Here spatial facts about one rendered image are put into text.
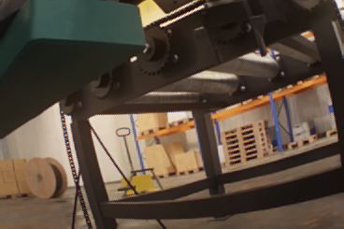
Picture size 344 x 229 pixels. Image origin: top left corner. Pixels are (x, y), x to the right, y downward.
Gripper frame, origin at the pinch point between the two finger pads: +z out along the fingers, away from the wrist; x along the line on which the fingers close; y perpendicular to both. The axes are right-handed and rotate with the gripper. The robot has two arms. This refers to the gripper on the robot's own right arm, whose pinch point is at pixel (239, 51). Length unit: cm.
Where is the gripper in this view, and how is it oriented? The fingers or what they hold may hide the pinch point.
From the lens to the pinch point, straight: 89.4
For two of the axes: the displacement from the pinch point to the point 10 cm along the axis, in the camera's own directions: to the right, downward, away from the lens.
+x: 8.4, -1.5, -5.3
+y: -4.5, 3.6, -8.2
